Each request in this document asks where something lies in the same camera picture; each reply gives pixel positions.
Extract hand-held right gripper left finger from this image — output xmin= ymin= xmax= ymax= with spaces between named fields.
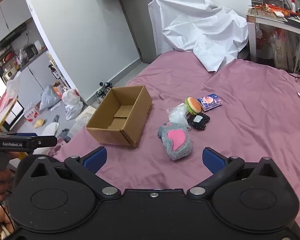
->
xmin=17 ymin=146 xmax=121 ymax=198

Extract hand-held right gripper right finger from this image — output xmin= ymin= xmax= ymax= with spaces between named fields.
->
xmin=187 ymin=147 xmax=286 ymax=197

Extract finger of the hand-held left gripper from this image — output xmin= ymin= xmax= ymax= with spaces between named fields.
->
xmin=31 ymin=135 xmax=58 ymax=148

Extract grey plush with pink heart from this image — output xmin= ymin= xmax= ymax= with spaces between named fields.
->
xmin=158 ymin=123 xmax=193 ymax=161

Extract black plush with white label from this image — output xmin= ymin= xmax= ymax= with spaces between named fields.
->
xmin=187 ymin=113 xmax=211 ymax=131

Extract brown cardboard box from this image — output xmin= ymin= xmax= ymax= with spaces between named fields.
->
xmin=86 ymin=85 xmax=153 ymax=149

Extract clear plastic bag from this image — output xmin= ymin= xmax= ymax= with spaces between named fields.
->
xmin=167 ymin=104 xmax=191 ymax=128

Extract hamburger plush toy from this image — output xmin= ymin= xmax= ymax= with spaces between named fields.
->
xmin=185 ymin=97 xmax=203 ymax=116

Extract person's left hand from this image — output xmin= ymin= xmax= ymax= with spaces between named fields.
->
xmin=0 ymin=152 xmax=21 ymax=203

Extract white slipper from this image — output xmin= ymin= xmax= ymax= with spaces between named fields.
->
xmin=41 ymin=121 xmax=59 ymax=137

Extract pack of water bottles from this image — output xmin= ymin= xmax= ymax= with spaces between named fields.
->
xmin=23 ymin=103 xmax=41 ymax=122

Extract grey plastic bag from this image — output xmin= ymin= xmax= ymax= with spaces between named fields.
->
xmin=39 ymin=85 xmax=63 ymax=111

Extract white and red plastic bag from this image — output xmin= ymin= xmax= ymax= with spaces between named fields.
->
xmin=62 ymin=88 xmax=84 ymax=121

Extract white bag with red print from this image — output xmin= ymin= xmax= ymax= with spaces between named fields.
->
xmin=0 ymin=74 xmax=21 ymax=113

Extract blue tissue pack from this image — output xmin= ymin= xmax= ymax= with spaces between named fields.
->
xmin=196 ymin=93 xmax=223 ymax=112

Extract black dumbbells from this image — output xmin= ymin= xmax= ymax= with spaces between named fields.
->
xmin=96 ymin=81 xmax=113 ymax=103

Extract black kitchen appliance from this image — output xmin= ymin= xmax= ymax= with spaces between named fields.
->
xmin=22 ymin=43 xmax=39 ymax=58

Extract grey range hood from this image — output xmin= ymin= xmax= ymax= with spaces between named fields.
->
xmin=0 ymin=26 xmax=28 ymax=48

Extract white cloth cover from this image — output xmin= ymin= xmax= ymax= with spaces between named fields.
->
xmin=148 ymin=0 xmax=249 ymax=73

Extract white desk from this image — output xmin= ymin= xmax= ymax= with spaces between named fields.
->
xmin=246 ymin=6 xmax=300 ymax=68

